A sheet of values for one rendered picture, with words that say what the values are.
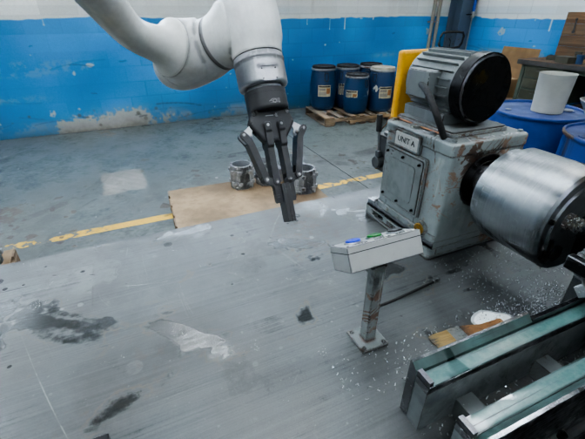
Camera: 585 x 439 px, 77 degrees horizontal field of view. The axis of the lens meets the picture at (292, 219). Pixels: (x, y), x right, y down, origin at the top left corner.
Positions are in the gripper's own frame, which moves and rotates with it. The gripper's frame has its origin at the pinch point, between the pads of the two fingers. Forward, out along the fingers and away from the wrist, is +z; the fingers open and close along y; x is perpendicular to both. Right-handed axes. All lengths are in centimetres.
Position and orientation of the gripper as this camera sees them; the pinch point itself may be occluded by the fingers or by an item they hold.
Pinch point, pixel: (286, 202)
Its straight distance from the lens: 67.6
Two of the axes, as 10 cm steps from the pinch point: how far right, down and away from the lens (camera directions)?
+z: 1.9, 9.8, 0.5
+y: 9.1, -2.0, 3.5
